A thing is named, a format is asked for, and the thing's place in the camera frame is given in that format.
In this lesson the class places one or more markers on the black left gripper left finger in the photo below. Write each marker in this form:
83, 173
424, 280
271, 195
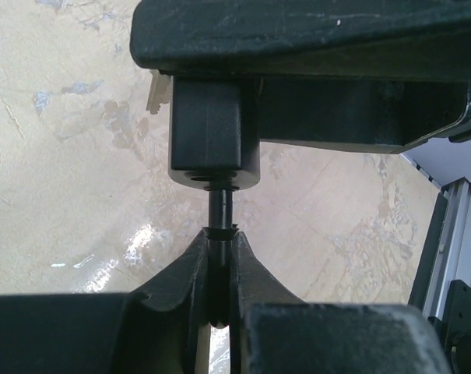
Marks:
102, 331

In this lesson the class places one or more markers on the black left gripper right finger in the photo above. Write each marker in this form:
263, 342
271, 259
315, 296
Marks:
273, 331

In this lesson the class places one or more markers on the aluminium frame rail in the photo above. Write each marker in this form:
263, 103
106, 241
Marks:
446, 254

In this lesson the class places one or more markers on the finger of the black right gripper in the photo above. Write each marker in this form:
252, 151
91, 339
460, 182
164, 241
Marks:
365, 116
399, 40

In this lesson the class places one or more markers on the black padlock with keys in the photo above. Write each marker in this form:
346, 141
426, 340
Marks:
214, 147

